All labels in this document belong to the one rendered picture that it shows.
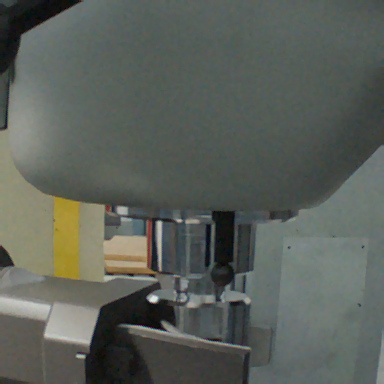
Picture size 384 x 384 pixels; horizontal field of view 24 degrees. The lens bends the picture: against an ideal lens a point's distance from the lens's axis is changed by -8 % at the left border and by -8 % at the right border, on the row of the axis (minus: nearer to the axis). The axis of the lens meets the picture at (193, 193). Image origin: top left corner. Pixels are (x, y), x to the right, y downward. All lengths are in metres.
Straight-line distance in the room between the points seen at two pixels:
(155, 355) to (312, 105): 0.13
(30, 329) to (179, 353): 0.07
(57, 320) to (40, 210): 1.75
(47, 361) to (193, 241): 0.08
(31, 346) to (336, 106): 0.17
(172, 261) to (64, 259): 1.75
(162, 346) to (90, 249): 1.76
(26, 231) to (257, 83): 1.82
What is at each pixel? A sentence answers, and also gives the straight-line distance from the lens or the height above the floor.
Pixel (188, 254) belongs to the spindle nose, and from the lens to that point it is 0.41.
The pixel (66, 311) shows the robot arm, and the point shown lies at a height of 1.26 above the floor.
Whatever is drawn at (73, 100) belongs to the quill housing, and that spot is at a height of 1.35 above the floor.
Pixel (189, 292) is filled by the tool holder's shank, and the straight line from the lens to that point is 0.42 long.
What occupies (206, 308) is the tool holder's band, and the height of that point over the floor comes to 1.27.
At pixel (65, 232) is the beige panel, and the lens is 2.15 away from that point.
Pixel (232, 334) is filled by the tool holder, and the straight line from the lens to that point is 0.42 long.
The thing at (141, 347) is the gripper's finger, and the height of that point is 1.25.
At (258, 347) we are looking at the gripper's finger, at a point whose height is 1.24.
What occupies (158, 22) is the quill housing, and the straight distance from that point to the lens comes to 0.33.
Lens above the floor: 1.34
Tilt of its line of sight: 3 degrees down
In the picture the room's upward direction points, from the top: 2 degrees clockwise
